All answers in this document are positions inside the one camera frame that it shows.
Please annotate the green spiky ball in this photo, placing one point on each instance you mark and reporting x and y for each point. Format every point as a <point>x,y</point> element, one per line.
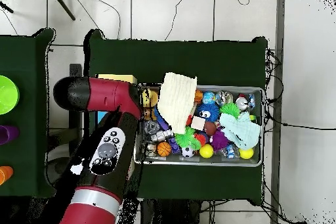
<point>186,140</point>
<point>230,108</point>

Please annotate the shallow mesh bin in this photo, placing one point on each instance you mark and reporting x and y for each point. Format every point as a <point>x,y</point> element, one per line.
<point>183,161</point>

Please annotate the grey rounded stand base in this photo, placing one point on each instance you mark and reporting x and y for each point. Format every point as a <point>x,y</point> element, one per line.
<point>53,167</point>

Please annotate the black tripod leg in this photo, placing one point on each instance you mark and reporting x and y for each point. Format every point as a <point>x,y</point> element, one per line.
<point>6,7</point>
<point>63,4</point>

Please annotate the orange basketball toy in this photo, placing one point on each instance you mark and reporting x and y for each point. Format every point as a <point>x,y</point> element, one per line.
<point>164,149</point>

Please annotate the lime green bowl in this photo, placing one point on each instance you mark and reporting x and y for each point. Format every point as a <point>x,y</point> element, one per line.
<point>8,95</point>

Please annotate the yellow ball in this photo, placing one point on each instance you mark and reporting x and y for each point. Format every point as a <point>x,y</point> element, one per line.
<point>206,151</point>

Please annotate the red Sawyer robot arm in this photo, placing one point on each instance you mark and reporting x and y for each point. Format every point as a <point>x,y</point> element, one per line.
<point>105,95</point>

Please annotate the wooden box with three holes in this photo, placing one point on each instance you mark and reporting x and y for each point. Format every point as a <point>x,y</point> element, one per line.
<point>120,78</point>

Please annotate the yellow plush duck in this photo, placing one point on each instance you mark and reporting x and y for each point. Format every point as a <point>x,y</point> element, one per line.
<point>151,98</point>

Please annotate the cream waffle cloth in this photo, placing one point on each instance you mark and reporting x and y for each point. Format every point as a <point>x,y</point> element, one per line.
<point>176,100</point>

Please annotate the orange cup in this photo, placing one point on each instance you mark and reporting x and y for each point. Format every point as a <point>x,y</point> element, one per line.
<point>5,175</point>

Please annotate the blue spiky ball with eyes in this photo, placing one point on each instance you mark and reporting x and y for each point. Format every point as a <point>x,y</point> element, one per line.
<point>212,108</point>

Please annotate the purple cup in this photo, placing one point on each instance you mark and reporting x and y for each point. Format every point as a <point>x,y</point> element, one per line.
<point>8,134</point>

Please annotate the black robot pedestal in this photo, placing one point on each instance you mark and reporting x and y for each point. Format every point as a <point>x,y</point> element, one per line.
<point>170,213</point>

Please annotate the small soccer ball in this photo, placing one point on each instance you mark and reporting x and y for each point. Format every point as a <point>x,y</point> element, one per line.
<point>188,152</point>

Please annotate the mint waffle cloth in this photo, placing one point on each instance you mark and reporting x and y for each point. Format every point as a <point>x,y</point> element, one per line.
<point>241,129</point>

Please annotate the globe print ball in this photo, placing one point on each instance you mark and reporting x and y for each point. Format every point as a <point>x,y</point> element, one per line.
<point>208,98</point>

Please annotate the black upright panel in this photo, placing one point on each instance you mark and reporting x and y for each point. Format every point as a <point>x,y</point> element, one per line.
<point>74,121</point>

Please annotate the dark green side table cloth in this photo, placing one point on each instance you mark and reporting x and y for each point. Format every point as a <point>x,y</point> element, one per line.
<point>23,50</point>

